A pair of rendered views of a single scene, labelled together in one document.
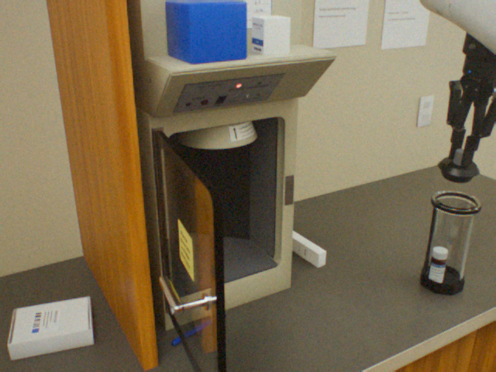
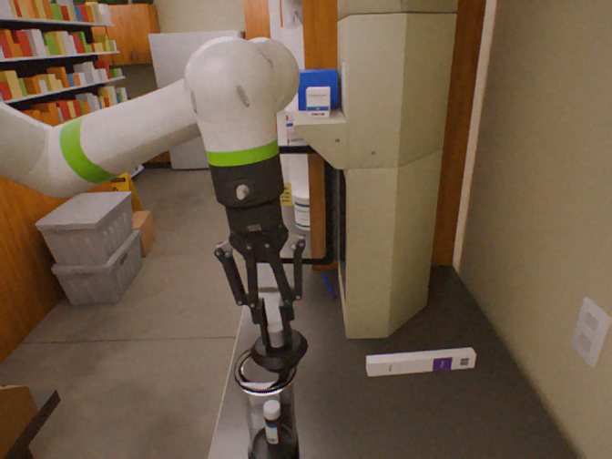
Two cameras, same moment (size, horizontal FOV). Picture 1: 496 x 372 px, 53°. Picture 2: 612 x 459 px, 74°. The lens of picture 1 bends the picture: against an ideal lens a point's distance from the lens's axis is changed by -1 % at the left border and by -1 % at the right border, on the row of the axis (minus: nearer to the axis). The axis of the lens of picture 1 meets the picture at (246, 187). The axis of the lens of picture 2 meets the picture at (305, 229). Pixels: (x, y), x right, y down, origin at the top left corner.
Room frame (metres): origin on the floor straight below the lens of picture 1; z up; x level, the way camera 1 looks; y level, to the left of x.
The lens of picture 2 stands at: (1.38, -0.90, 1.67)
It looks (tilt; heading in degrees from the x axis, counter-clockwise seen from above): 25 degrees down; 121
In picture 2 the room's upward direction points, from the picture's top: 2 degrees counter-clockwise
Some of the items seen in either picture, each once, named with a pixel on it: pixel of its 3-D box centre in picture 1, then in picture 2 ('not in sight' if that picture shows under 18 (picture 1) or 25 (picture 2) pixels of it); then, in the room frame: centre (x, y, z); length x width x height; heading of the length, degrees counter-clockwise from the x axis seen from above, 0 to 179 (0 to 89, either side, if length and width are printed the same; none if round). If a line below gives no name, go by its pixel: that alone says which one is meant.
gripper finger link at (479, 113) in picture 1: (480, 111); (251, 271); (1.05, -0.50, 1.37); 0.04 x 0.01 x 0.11; 119
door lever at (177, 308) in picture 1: (182, 292); not in sight; (0.63, 0.10, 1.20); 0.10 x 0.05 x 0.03; 23
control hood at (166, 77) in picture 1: (244, 83); (319, 132); (0.89, 0.00, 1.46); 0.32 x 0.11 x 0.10; 120
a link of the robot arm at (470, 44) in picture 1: (489, 43); (247, 178); (1.05, -0.49, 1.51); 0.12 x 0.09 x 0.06; 119
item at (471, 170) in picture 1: (459, 163); (278, 342); (1.07, -0.48, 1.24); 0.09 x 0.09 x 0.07
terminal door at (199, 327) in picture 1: (187, 270); (284, 208); (0.71, 0.10, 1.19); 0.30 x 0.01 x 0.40; 23
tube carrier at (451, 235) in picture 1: (449, 241); (270, 409); (1.03, -0.47, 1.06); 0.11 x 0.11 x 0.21
